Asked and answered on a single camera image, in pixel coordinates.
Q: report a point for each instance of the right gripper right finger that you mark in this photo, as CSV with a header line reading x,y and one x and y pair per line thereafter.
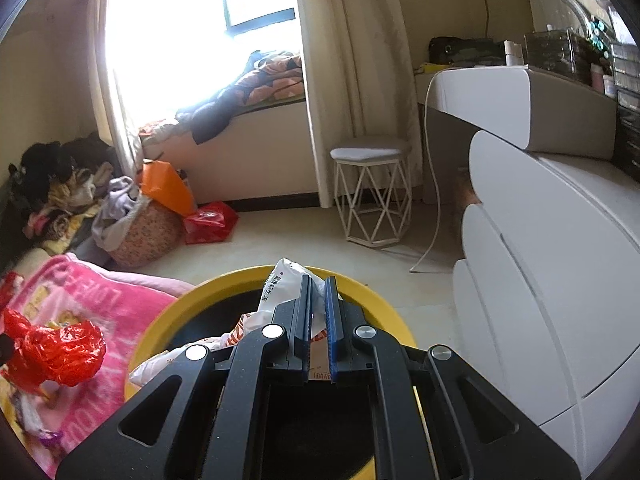
x,y
433,415

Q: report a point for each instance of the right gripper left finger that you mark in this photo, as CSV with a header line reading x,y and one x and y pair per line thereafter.
x,y
198,417

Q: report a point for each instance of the red plastic bag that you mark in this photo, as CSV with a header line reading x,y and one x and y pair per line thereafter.
x,y
66,355

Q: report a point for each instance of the purple snack wrapper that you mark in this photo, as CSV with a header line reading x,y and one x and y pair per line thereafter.
x,y
47,438

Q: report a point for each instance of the yellow rimmed black trash bin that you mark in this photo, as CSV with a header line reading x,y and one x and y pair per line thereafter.
x,y
214,307

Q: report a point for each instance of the pink cartoon fleece blanket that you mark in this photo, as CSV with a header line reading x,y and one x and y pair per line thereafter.
x,y
66,291

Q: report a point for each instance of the white vanity dresser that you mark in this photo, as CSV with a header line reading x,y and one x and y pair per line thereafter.
x,y
547,289

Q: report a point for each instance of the floral laundry basket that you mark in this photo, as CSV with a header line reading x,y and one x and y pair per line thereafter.
x,y
153,233

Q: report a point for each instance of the red bag on floor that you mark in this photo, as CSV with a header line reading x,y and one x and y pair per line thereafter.
x,y
212,223

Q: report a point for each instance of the lavender white garment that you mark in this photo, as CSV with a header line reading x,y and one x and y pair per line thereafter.
x,y
122,204

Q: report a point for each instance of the orange paper bag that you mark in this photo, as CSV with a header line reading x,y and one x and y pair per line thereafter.
x,y
162,183

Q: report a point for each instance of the pile of clothes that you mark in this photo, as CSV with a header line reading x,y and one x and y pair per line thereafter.
x,y
54,193

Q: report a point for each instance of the dark jacket on sill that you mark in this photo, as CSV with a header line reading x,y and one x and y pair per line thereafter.
x,y
207,119

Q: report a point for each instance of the orange patterned quilt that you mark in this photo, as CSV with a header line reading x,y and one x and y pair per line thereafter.
x,y
274,78

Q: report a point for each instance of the dark camouflage bag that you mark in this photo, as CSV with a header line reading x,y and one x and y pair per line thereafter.
x,y
459,52

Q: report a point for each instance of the cream right curtain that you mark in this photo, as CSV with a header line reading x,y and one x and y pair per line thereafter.
x,y
358,80

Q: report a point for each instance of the cream curtain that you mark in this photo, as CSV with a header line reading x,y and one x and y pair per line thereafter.
x,y
358,80
106,100

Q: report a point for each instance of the clear cosmetic organizer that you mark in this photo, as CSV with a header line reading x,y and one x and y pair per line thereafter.
x,y
607,65

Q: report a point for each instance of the cream left curtain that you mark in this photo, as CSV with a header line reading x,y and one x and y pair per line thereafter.
x,y
106,100

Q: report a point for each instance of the white wire stool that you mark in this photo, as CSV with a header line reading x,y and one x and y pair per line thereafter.
x,y
373,189

